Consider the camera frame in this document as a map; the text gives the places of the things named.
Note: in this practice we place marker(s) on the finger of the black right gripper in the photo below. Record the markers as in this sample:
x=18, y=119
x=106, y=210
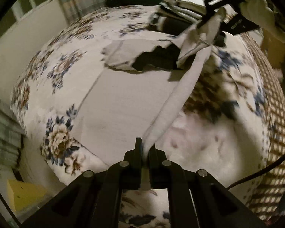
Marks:
x=209, y=9

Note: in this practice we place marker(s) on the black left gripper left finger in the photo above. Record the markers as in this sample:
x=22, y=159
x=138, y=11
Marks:
x=92, y=199

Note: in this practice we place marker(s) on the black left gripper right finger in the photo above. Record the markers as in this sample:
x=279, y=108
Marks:
x=197, y=199

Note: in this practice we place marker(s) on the light grey garment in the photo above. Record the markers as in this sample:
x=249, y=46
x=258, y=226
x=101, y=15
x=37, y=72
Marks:
x=140, y=93

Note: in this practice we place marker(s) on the grey white folded garment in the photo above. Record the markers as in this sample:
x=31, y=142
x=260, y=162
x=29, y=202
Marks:
x=179, y=13

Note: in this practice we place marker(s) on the black folded garment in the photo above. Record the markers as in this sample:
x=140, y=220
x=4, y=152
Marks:
x=175, y=24

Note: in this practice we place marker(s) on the yellow box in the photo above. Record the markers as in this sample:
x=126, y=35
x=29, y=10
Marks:
x=22, y=195

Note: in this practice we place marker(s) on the floral blanket bedspread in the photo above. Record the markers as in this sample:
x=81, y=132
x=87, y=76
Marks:
x=232, y=124

